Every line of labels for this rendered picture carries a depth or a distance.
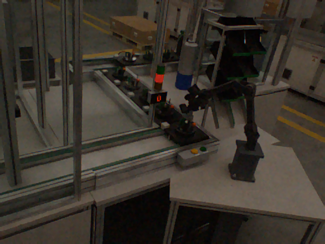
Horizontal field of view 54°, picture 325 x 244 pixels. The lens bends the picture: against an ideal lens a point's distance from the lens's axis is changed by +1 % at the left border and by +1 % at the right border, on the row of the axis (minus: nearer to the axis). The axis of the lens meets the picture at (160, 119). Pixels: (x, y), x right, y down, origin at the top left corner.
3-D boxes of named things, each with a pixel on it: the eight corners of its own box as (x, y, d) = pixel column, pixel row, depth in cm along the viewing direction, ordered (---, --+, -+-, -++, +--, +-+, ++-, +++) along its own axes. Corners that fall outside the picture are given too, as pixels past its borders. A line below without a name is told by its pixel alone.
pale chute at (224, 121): (231, 127, 223) (235, 126, 219) (215, 129, 217) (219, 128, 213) (222, 89, 228) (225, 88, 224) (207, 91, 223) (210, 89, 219)
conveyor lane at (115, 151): (205, 149, 217) (209, 137, 212) (91, 183, 173) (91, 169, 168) (181, 128, 237) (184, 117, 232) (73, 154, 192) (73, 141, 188)
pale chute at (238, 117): (245, 123, 231) (249, 122, 227) (230, 125, 225) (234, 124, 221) (237, 87, 236) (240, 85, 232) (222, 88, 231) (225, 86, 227)
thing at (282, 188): (329, 223, 175) (332, 220, 174) (169, 201, 174) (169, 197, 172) (290, 150, 236) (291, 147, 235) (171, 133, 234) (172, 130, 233)
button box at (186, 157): (208, 159, 201) (211, 150, 198) (182, 167, 190) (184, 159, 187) (201, 152, 206) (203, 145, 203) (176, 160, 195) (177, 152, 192)
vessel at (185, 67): (195, 74, 298) (204, 35, 279) (183, 76, 290) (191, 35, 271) (186, 69, 307) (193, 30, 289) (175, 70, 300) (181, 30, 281)
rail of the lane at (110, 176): (217, 152, 216) (220, 139, 210) (95, 190, 169) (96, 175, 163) (211, 148, 219) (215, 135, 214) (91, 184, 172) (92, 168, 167)
